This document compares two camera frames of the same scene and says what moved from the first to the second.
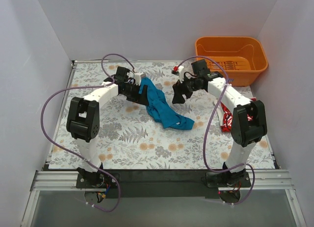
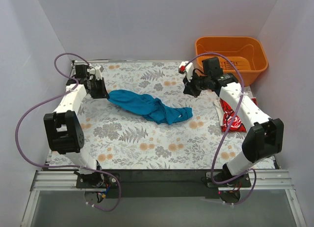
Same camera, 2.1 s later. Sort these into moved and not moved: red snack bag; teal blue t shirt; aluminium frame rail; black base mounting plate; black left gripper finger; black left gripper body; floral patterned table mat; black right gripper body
Moved: black left gripper body; black left gripper finger; teal blue t shirt
Not moved: black base mounting plate; black right gripper body; aluminium frame rail; floral patterned table mat; red snack bag
